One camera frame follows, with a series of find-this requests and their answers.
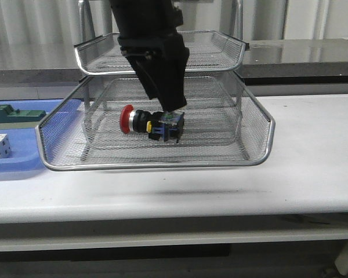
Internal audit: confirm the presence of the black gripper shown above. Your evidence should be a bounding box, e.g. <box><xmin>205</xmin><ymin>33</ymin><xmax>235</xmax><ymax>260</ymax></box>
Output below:
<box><xmin>118</xmin><ymin>32</ymin><xmax>190</xmax><ymax>112</ymax></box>

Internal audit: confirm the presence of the red emergency stop button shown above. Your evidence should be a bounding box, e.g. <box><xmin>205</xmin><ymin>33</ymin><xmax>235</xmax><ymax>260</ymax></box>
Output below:
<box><xmin>119</xmin><ymin>104</ymin><xmax>184</xmax><ymax>144</ymax></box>

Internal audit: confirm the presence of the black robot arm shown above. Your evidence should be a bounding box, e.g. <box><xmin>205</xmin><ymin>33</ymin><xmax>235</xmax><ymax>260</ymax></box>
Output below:
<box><xmin>110</xmin><ymin>1</ymin><xmax>190</xmax><ymax>112</ymax></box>

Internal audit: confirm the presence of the grey stone back counter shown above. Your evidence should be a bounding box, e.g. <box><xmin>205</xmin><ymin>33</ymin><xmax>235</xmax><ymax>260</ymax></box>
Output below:
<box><xmin>0</xmin><ymin>39</ymin><xmax>348</xmax><ymax>100</ymax></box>

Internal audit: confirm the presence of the blue plastic tray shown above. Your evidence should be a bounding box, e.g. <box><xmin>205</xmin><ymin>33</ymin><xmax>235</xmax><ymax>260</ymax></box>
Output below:
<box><xmin>0</xmin><ymin>99</ymin><xmax>82</xmax><ymax>173</ymax></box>

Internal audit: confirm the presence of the green terminal block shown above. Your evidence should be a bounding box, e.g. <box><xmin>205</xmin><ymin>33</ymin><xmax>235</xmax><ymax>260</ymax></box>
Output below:
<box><xmin>0</xmin><ymin>104</ymin><xmax>46</xmax><ymax>123</ymax></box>

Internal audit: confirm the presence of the white table leg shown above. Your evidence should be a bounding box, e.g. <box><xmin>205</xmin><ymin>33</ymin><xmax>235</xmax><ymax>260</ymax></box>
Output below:
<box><xmin>334</xmin><ymin>241</ymin><xmax>348</xmax><ymax>276</ymax></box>

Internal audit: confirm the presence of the grey metal rack frame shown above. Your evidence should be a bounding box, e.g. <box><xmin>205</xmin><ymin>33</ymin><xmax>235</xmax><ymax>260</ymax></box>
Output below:
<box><xmin>68</xmin><ymin>1</ymin><xmax>248</xmax><ymax>167</ymax></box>

